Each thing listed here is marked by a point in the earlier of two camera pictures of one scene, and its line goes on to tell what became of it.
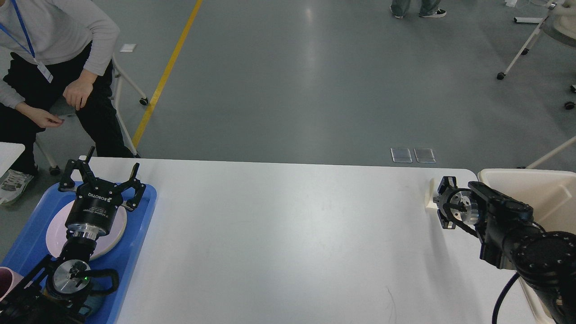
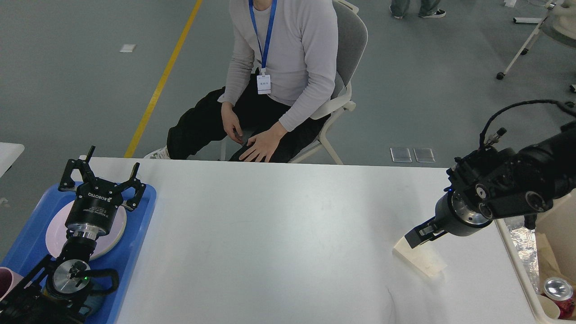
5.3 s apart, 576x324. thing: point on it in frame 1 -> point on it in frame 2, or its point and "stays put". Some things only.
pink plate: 56,237 stays put
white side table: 9,152 stays put
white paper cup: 429,194 -> 429,257
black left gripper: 92,213 stays put
